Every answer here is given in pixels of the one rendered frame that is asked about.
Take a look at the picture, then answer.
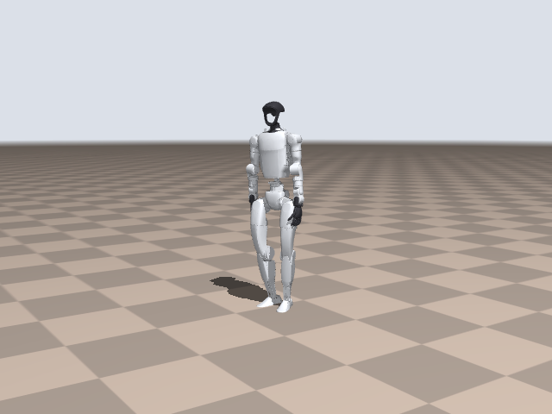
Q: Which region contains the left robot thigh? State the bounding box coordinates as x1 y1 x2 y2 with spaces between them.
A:
279 198 297 261

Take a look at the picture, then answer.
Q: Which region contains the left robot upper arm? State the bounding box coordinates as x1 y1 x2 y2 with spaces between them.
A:
285 133 302 175

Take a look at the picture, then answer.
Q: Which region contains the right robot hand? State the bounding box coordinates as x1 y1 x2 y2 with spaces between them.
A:
249 195 258 210

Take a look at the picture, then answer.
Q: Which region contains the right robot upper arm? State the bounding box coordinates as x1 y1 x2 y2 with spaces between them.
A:
246 135 260 175

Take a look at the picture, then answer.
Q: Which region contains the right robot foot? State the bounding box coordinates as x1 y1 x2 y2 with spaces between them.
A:
256 295 282 307

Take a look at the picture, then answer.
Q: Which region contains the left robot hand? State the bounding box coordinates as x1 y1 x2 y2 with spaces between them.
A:
288 197 303 227

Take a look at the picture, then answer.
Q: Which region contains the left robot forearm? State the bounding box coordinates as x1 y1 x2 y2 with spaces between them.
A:
292 165 304 204

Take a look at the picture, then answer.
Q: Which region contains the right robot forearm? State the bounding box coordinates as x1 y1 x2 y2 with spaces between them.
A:
247 173 259 200

